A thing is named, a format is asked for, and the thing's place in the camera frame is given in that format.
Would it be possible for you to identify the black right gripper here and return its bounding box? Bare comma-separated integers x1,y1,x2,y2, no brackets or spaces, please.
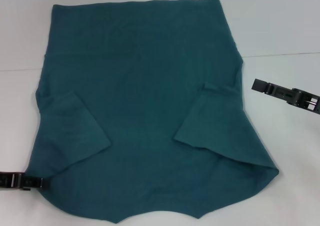
251,78,320,115

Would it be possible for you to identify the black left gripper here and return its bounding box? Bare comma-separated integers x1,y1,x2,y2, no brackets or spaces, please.
0,171,50,192

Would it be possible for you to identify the teal blue shirt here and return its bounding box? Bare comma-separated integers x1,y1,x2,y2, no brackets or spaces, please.
26,0,280,224

